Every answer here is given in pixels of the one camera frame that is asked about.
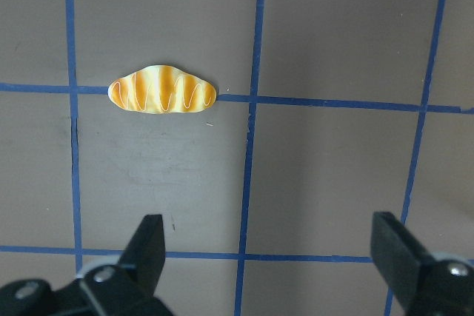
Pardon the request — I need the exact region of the yellow toy bread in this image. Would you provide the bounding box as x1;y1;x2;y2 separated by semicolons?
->
107;65;217;115

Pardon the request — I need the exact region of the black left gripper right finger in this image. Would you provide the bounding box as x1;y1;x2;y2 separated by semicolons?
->
370;212;473;315

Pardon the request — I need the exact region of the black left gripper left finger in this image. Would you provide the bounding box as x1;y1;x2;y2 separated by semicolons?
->
80;214;166;316

